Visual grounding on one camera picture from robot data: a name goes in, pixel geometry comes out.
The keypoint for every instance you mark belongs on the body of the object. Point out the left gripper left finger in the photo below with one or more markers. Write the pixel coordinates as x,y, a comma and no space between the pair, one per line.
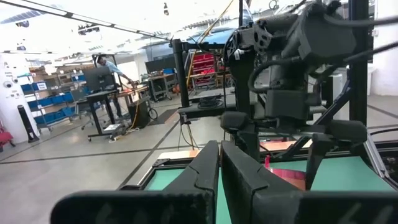
205,174

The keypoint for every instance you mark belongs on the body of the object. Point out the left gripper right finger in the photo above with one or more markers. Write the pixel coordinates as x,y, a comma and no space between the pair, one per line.
245,193

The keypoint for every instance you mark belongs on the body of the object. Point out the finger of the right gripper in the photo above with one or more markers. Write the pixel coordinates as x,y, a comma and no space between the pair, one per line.
250,143
315,155

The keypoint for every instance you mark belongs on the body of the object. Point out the salmon-sided tin can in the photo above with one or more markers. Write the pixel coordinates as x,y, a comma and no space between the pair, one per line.
289,179

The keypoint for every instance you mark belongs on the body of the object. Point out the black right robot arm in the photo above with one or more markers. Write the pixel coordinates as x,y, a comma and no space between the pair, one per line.
320,34

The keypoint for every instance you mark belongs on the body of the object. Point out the pink tape marker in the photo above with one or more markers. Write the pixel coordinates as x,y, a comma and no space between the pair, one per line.
267,161

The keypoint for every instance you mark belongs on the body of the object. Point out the green table mat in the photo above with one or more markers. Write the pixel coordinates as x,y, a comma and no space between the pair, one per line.
342,174

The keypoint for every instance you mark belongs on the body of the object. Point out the grey equipment cart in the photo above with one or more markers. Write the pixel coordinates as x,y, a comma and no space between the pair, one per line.
214,92

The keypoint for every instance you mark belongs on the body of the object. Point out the black computer tower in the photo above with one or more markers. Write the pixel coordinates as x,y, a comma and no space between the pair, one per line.
140,115

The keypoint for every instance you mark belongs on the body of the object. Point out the red bin rack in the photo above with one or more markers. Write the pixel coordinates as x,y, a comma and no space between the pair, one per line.
203,62

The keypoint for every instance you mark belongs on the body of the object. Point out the black cart pole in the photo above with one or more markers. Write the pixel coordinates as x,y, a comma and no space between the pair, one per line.
180,77

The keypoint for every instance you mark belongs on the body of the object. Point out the metal workbench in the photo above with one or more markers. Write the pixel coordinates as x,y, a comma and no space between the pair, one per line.
161,77

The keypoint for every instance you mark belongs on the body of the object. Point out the black desk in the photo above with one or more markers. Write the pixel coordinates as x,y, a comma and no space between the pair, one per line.
99,95

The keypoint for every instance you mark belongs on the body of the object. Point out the person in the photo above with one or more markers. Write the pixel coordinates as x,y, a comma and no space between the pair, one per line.
110,67

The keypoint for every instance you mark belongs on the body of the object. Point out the black monitor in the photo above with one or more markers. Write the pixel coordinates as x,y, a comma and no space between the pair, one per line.
98,77

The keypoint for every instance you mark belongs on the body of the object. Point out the blue bin shelving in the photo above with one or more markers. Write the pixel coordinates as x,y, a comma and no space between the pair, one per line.
49,101

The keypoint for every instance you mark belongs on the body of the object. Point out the black tower device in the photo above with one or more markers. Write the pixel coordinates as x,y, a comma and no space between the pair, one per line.
26,123

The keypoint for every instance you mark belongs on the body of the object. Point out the red stool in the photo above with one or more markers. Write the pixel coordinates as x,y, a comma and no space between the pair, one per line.
5,137

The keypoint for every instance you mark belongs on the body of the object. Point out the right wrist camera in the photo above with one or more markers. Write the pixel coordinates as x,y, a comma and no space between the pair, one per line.
287,104

